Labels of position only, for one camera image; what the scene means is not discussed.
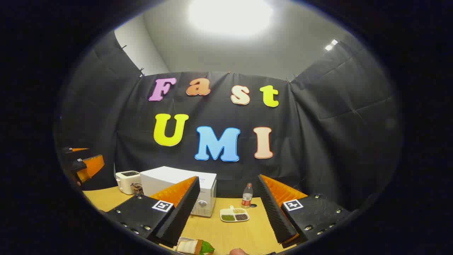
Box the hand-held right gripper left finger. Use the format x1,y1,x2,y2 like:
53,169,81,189
106,176,201,248

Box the white toaster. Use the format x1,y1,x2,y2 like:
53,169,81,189
116,171,142,195

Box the white microwave oven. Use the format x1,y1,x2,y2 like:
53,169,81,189
140,166,217,217

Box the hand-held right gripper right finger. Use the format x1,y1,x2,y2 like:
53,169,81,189
256,174,350,244

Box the clear plastic bottle red label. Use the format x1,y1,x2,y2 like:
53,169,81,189
242,183,253,208

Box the black backdrop cloth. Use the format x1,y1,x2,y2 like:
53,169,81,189
55,30,404,213

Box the large ceiling light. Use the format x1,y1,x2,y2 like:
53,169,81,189
189,0,274,36

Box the white sandwich tray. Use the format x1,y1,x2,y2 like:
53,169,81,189
173,237,199,254

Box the white divided dish of beans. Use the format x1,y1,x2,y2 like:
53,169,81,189
219,205,250,223

